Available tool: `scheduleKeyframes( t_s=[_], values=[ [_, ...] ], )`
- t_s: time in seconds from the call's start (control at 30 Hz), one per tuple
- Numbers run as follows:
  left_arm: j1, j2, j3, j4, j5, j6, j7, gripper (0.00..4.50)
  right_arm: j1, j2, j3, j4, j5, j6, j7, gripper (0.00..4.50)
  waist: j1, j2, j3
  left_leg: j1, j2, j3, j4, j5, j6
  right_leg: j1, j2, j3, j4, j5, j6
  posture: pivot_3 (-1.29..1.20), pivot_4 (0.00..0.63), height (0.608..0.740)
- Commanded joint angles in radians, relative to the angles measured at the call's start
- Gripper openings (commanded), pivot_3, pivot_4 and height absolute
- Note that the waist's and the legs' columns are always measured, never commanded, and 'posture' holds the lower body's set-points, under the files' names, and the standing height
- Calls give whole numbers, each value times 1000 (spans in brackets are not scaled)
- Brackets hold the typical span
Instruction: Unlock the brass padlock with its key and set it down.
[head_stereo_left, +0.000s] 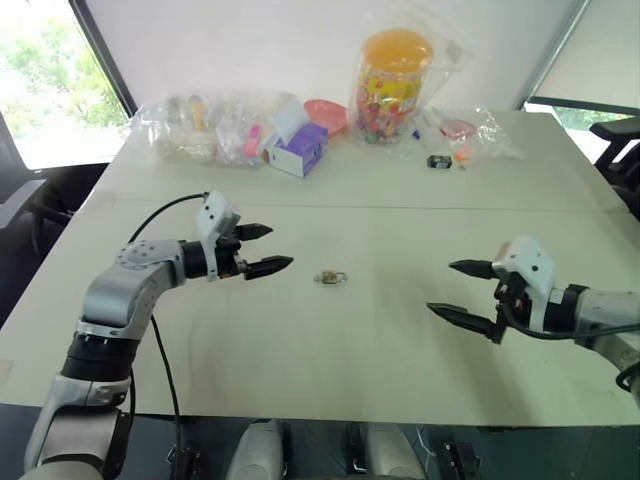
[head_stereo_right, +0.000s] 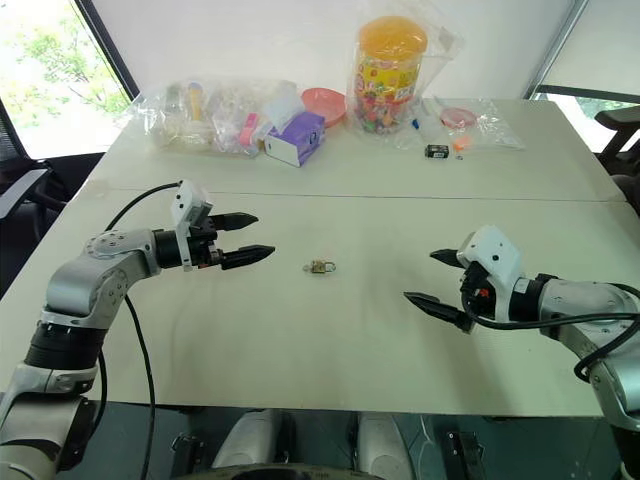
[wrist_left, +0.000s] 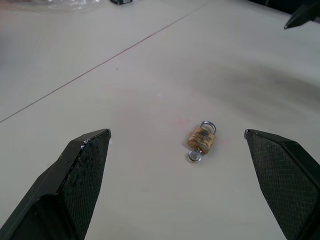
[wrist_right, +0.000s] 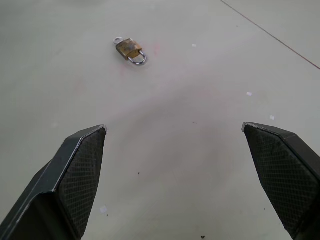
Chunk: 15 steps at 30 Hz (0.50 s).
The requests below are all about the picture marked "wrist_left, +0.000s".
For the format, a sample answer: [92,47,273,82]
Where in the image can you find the clear plastic bag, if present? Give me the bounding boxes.
[46,0,113,11]

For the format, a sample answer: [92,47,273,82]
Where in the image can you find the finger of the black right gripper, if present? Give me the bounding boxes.
[283,0,320,31]

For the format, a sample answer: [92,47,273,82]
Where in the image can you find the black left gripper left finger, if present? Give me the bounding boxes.
[0,128,112,240]

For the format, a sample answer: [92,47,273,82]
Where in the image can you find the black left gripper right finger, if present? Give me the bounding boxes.
[243,128,320,240]

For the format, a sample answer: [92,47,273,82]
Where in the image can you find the small brass padlock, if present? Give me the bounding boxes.
[187,120,217,154]

